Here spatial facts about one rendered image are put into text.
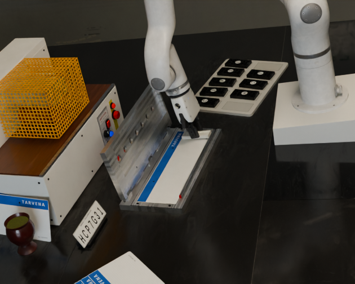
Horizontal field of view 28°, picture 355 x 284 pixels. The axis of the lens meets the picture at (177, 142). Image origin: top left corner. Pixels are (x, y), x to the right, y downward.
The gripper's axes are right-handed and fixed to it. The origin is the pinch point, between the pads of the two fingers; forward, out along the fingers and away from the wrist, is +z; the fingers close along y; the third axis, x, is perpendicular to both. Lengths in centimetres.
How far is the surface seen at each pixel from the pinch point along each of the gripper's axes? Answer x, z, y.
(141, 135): 11.2, -9.1, -14.4
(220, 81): 3.0, 2.4, 38.8
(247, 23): 49, 44, 203
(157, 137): 10.4, -3.7, -7.4
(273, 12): 31, 42, 206
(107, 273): -1, -4, -75
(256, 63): -6, 6, 56
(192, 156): -1.4, 3.4, -11.3
